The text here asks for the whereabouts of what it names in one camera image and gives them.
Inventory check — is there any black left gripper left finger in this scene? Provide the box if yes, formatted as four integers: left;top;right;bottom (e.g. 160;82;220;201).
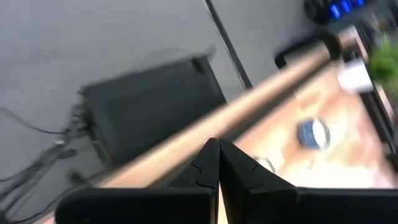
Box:
166;138;221;191

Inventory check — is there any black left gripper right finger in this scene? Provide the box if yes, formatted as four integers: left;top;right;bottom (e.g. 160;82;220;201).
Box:
219;139;299;224

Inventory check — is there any blue white patterned candle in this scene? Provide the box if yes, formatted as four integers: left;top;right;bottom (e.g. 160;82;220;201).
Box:
297;117;331;151

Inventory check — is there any large black box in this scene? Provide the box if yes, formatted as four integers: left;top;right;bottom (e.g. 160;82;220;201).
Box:
79;54;228;166

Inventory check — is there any green plant in white pot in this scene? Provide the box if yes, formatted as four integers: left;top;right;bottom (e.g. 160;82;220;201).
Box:
337;30;398;94

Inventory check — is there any black device with blue lights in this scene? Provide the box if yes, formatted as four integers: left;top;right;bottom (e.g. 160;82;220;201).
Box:
304;0;368;24

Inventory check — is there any black cable bundle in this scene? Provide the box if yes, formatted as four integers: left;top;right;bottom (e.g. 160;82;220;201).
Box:
0;107;103;224

